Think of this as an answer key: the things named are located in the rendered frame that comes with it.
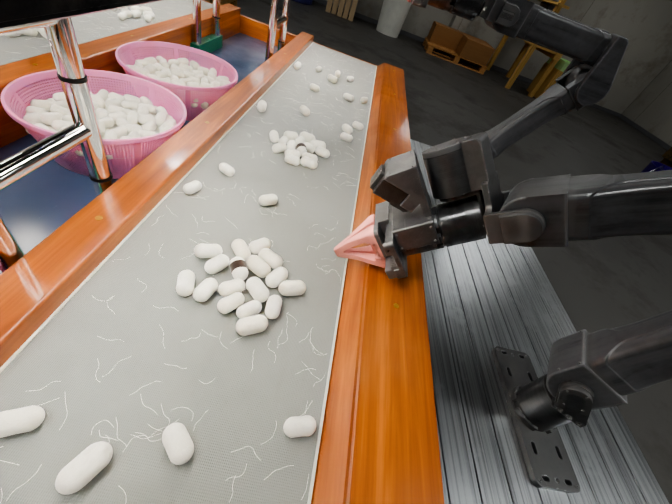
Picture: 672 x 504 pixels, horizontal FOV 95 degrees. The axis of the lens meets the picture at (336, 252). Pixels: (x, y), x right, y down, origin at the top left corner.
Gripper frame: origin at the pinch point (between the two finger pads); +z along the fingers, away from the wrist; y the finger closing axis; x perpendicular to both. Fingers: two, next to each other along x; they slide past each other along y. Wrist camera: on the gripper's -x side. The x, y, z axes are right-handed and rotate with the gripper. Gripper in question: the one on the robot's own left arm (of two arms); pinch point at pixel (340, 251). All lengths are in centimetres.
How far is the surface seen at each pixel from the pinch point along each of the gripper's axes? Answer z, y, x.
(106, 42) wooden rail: 48, -45, -42
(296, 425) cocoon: 1.6, 24.0, 0.4
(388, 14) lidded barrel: 15, -733, 40
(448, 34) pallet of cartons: -84, -754, 122
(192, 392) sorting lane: 10.8, 22.8, -5.2
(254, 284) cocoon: 8.1, 9.6, -5.7
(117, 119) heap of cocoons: 35.8, -18.9, -27.8
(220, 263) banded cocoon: 12.2, 7.6, -8.9
